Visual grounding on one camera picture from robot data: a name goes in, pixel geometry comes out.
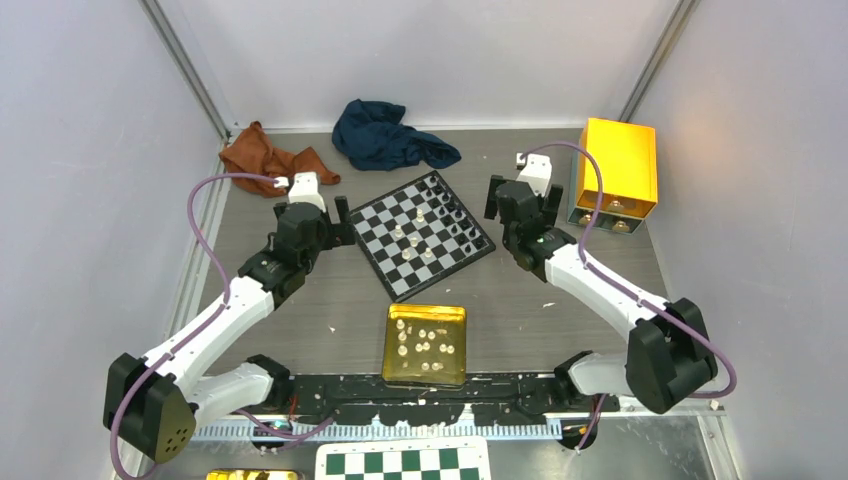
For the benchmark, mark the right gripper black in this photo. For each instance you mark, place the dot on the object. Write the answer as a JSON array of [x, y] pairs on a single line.
[[550, 207]]

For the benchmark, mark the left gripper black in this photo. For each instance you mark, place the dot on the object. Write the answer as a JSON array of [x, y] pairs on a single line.
[[339, 234]]

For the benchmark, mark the gold tin tray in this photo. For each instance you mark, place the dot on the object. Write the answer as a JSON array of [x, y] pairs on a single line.
[[425, 346]]

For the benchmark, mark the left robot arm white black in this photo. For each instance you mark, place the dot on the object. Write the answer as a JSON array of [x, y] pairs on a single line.
[[156, 402]]

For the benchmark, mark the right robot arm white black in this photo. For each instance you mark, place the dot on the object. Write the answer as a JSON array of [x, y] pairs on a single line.
[[662, 365]]

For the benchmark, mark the green white checkered board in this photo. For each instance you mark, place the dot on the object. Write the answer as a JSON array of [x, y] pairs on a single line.
[[444, 458]]

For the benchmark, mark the orange brown cloth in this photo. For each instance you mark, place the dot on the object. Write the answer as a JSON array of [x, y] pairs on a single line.
[[253, 152]]

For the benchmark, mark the black white chessboard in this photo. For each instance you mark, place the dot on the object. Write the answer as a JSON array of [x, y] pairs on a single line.
[[449, 229]]

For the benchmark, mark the dark blue cloth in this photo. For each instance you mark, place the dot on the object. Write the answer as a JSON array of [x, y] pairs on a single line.
[[373, 138]]

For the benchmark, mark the yellow drawer box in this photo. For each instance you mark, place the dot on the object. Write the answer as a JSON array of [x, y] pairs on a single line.
[[628, 192]]

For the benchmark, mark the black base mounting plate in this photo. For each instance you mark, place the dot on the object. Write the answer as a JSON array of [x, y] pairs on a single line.
[[504, 399]]

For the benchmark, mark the gold object bottom edge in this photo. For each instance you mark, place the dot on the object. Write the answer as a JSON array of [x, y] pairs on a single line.
[[254, 474]]

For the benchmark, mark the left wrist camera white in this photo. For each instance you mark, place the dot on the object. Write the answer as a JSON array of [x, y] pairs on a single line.
[[303, 188]]

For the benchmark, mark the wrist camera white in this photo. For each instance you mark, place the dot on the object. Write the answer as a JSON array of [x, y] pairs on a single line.
[[303, 188], [536, 170]]

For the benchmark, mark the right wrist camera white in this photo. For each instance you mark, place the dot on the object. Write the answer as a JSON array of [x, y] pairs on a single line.
[[536, 170]]

